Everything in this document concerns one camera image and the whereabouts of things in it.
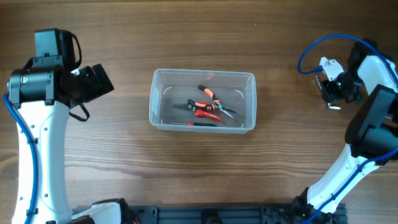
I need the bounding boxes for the red handled snips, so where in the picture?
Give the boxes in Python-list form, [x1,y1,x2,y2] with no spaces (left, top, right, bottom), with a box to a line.
[172,103,224,122]

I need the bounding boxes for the clear plastic container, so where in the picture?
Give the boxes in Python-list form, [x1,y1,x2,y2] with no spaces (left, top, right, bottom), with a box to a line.
[149,68,257,134]

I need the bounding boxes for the left blue cable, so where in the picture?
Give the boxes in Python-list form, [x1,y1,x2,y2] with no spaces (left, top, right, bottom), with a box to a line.
[2,93,40,224]

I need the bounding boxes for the silver L-shaped wrench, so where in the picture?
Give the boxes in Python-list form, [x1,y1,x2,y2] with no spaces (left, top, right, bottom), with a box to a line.
[315,75,341,111]

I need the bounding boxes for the black red screwdriver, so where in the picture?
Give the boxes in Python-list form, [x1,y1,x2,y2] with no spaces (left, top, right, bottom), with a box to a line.
[171,122,217,127]

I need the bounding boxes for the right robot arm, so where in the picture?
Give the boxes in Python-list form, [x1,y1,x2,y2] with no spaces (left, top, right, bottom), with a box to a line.
[289,34,397,223]

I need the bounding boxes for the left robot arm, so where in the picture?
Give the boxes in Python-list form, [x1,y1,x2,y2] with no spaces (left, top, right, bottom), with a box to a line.
[3,29,133,223]

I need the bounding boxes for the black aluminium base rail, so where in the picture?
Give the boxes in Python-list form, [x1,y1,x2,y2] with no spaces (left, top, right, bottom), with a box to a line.
[71,202,348,224]

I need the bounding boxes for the orange black pliers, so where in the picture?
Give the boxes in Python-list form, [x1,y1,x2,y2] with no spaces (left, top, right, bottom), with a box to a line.
[187,85,234,119]

